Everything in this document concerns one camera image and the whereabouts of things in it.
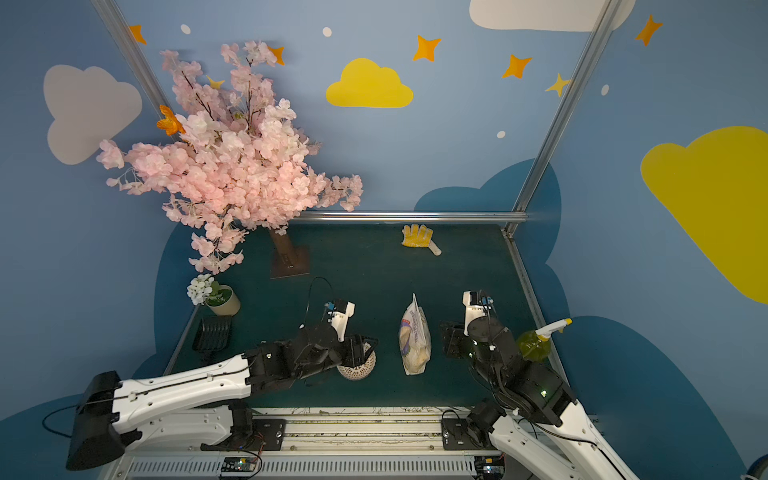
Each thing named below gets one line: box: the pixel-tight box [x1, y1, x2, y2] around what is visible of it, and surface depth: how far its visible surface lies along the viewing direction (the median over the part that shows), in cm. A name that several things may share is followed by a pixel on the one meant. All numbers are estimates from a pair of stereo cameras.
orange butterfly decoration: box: [156, 105, 186, 136], surface depth 69 cm
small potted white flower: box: [186, 274, 241, 317], surface depth 90 cm
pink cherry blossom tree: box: [97, 41, 364, 275], surface depth 68 cm
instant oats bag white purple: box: [398, 293, 432, 376], surface depth 80 cm
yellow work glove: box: [402, 224, 442, 256], surface depth 120 cm
